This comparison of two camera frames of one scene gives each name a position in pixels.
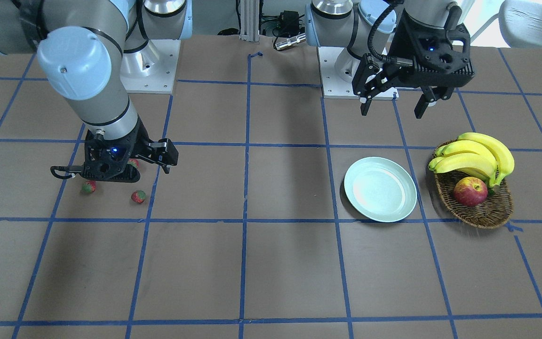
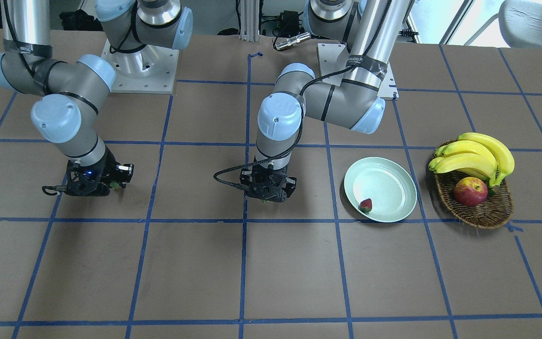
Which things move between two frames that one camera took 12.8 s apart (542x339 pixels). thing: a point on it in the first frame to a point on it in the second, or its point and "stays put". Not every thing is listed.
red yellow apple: [470, 191] stays put
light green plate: [380, 189] stays put
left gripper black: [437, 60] to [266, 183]
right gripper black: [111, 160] to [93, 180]
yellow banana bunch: [476, 154] stays put
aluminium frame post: [250, 20] stays put
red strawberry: [134, 162] to [366, 205]
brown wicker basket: [494, 211] stays put
